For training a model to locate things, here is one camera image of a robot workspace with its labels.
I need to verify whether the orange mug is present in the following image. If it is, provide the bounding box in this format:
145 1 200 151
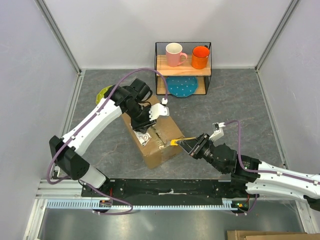
191 46 210 70

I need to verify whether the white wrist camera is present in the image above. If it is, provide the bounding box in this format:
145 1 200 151
149 103 170 121
209 122 226 142

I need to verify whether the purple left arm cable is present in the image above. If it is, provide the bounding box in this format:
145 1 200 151
46 67 169 185

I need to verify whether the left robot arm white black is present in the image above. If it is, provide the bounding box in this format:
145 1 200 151
49 78 156 197

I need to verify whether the yellow utility knife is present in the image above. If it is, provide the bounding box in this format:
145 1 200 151
167 137 196 146

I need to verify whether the green dotted plate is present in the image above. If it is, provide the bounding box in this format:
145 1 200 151
95 85 112 105

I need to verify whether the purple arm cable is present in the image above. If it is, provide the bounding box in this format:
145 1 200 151
223 119 320 185
46 67 169 185

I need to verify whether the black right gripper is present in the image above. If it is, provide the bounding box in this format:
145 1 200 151
176 132 227 174

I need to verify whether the black wire wooden shelf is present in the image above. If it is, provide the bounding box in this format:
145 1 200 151
154 41 212 95

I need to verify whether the blue dotted plate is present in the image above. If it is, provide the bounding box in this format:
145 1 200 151
166 76 198 98

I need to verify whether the pink mug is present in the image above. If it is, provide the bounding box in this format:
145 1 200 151
165 42 188 67

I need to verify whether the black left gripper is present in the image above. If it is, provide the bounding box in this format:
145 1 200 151
126 104 157 135

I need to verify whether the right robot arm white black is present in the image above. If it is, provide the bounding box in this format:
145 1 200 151
176 133 320 211

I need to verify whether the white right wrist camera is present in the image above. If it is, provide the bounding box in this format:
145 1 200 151
209 122 226 142

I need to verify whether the brown cardboard express box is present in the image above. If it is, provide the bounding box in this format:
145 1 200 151
122 113 185 169

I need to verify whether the cardboard sheet corner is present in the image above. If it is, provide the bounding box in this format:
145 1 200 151
226 230 320 240

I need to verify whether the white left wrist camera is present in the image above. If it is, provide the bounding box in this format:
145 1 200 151
149 103 170 121

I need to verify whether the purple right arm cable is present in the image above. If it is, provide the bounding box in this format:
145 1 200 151
223 119 320 185

